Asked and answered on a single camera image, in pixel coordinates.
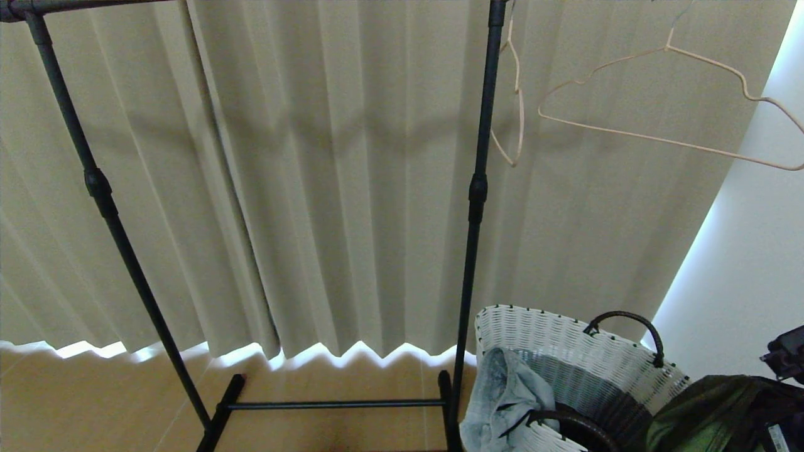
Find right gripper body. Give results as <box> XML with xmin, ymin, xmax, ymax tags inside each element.
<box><xmin>754</xmin><ymin>382</ymin><xmax>804</xmax><ymax>452</ymax></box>

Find green shirt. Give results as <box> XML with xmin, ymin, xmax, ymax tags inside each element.
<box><xmin>641</xmin><ymin>375</ymin><xmax>804</xmax><ymax>452</ymax></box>

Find pink clothes hanger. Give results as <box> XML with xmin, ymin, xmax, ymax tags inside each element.
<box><xmin>538</xmin><ymin>0</ymin><xmax>804</xmax><ymax>171</ymax></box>
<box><xmin>490</xmin><ymin>0</ymin><xmax>526</xmax><ymax>168</ymax></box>

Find white laundry basket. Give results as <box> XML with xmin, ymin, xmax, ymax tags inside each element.
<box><xmin>474</xmin><ymin>304</ymin><xmax>692</xmax><ymax>452</ymax></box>

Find black clothes rack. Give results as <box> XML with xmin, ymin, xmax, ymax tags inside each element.
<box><xmin>0</xmin><ymin>0</ymin><xmax>511</xmax><ymax>452</ymax></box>

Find pale grey shorts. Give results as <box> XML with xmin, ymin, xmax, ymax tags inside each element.
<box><xmin>460</xmin><ymin>347</ymin><xmax>557</xmax><ymax>452</ymax></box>

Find beige curtain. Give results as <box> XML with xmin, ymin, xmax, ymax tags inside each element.
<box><xmin>0</xmin><ymin>0</ymin><xmax>798</xmax><ymax>371</ymax></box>

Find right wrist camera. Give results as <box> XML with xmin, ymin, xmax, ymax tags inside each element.
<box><xmin>760</xmin><ymin>325</ymin><xmax>804</xmax><ymax>384</ymax></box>

